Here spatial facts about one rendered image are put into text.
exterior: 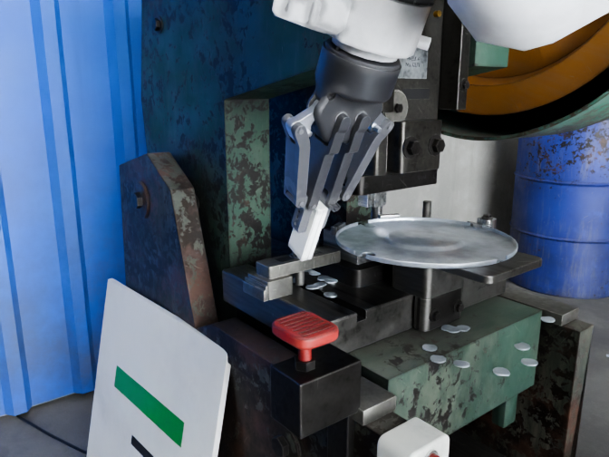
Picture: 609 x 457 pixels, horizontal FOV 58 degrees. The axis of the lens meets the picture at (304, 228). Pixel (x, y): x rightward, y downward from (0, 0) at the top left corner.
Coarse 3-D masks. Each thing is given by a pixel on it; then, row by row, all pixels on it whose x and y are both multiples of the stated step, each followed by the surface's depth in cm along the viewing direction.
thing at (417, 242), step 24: (336, 240) 90; (360, 240) 91; (384, 240) 91; (408, 240) 89; (432, 240) 89; (456, 240) 89; (480, 240) 91; (504, 240) 91; (408, 264) 78; (432, 264) 77; (456, 264) 77; (480, 264) 78
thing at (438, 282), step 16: (528, 256) 83; (400, 272) 90; (416, 272) 87; (432, 272) 86; (448, 272) 80; (464, 272) 77; (480, 272) 76; (496, 272) 76; (512, 272) 77; (400, 288) 90; (416, 288) 88; (432, 288) 87; (448, 288) 89; (416, 304) 88; (432, 304) 88; (448, 304) 90; (416, 320) 89; (432, 320) 88; (448, 320) 91
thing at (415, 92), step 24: (432, 24) 89; (432, 48) 90; (408, 72) 87; (432, 72) 91; (408, 96) 89; (432, 96) 92; (408, 120) 89; (432, 120) 89; (384, 144) 87; (408, 144) 86; (432, 144) 89; (384, 168) 88; (408, 168) 87; (432, 168) 91
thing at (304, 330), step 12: (300, 312) 67; (276, 324) 64; (288, 324) 64; (300, 324) 64; (312, 324) 64; (324, 324) 64; (288, 336) 62; (300, 336) 61; (312, 336) 61; (324, 336) 62; (336, 336) 63; (300, 348) 61; (312, 348) 61; (300, 360) 65
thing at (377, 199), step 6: (384, 192) 98; (360, 198) 98; (366, 198) 97; (372, 198) 97; (378, 198) 97; (384, 198) 98; (360, 204) 99; (366, 204) 97; (372, 204) 98; (378, 204) 98; (384, 204) 99
